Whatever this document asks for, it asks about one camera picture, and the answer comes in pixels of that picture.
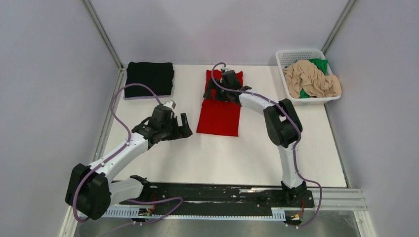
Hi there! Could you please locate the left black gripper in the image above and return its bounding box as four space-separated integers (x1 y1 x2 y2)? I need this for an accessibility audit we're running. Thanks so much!
161 113 192 141

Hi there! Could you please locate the red t-shirt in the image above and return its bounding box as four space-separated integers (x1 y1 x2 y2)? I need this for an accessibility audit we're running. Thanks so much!
196 89 241 137

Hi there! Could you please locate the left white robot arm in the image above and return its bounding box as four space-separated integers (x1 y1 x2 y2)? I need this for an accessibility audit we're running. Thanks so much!
65 105 193 220

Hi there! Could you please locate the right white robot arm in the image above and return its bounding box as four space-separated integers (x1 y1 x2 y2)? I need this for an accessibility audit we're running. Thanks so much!
204 70 307 206

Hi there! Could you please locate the folded black t-shirt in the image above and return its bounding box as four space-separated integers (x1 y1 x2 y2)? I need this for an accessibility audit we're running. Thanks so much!
126 62 174 97

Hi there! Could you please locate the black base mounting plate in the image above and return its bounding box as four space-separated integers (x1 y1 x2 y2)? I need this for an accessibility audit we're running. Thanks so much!
135 182 315 217

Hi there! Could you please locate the white plastic laundry basket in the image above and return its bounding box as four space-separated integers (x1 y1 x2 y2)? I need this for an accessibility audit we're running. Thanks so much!
275 49 342 106

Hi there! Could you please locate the beige t-shirt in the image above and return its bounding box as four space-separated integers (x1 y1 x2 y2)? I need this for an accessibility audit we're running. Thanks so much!
283 60 342 99

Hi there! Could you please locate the green t-shirt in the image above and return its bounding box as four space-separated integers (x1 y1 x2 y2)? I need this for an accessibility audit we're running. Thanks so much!
299 58 328 99

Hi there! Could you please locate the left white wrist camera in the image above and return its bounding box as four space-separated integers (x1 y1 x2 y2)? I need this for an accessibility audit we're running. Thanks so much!
163 100 176 110

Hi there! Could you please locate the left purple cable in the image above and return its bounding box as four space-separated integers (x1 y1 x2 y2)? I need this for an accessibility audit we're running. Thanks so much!
72 83 184 226

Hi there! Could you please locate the purple cable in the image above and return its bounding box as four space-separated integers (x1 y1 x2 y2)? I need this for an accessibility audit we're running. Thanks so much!
211 62 323 229
72 83 184 226

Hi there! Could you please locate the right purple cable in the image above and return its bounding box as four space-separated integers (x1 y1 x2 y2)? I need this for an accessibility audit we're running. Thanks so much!
211 62 323 229

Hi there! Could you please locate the white slotted cable duct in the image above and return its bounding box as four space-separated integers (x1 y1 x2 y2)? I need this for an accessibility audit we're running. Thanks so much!
101 206 286 221

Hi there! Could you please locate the left aluminium frame post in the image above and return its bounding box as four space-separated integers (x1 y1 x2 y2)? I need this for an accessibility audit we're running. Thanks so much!
81 0 123 70

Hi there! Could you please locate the aluminium frame post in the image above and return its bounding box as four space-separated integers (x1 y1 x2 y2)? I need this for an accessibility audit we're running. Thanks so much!
321 0 357 55
81 0 123 70

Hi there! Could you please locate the right aluminium frame post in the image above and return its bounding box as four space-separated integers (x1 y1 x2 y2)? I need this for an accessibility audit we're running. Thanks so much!
321 0 357 55

